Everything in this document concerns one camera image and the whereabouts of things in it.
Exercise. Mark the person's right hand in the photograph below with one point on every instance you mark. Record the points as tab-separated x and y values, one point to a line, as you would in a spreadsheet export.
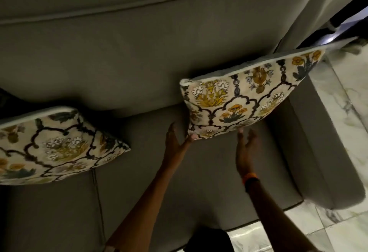
247	156

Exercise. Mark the person's left hand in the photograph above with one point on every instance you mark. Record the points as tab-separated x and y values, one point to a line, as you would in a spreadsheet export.
172	156

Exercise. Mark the floral patterned cushion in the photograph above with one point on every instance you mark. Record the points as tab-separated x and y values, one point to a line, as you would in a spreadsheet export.
57	148
238	99

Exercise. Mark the grey fabric sofa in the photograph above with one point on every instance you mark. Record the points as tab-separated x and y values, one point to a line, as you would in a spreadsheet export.
115	67

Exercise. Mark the person's left forearm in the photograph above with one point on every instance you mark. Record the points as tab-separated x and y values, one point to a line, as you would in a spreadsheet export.
143	208

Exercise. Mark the person's right forearm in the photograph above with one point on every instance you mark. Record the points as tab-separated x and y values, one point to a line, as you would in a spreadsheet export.
276	217

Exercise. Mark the orange and black wristband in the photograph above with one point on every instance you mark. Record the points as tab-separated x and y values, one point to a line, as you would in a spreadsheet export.
250	181

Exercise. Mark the dark trousers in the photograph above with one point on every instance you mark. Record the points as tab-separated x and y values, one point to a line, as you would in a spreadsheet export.
208	240

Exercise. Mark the dark furniture piece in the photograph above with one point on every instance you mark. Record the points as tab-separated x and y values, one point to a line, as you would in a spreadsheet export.
349	13

